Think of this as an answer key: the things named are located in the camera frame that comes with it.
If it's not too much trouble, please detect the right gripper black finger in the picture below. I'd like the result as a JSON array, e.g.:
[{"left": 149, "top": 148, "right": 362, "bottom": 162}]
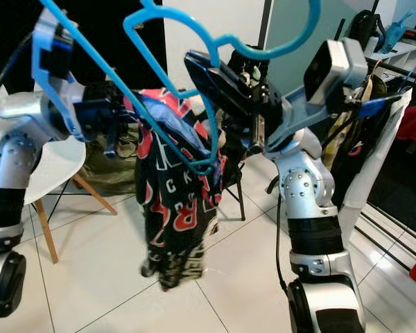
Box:
[{"left": 184, "top": 50, "right": 245, "bottom": 120}]

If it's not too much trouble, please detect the black printed T-shirt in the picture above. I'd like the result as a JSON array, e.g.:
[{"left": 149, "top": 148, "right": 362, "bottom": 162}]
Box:
[{"left": 326, "top": 90, "right": 385, "bottom": 209}]

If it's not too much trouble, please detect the black backpack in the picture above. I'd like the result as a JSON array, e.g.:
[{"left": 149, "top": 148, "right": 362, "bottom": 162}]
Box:
[{"left": 225, "top": 45, "right": 271, "bottom": 77}]

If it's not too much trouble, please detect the white plastic chair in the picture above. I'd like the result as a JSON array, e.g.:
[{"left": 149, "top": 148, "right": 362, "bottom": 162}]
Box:
[{"left": 21, "top": 132, "right": 119, "bottom": 264}]

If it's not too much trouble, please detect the yellow grey plaid shirt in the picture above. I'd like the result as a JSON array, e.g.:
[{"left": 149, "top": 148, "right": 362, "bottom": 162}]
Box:
[{"left": 322, "top": 104, "right": 358, "bottom": 171}]

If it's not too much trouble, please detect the teal plastic hanger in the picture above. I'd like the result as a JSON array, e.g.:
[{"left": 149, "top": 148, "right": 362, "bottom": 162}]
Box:
[{"left": 38, "top": 0, "right": 323, "bottom": 178}]

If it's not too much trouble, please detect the olive green cloth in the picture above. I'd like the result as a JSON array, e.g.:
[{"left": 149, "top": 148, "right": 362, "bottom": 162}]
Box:
[{"left": 83, "top": 121, "right": 146, "bottom": 195}]

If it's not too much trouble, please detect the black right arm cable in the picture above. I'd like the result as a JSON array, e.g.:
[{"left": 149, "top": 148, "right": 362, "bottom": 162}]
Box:
[{"left": 274, "top": 180, "right": 295, "bottom": 292}]

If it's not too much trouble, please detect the black red patterned shirt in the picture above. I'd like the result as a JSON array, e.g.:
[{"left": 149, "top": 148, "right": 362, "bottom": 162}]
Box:
[{"left": 135, "top": 90, "right": 229, "bottom": 291}]

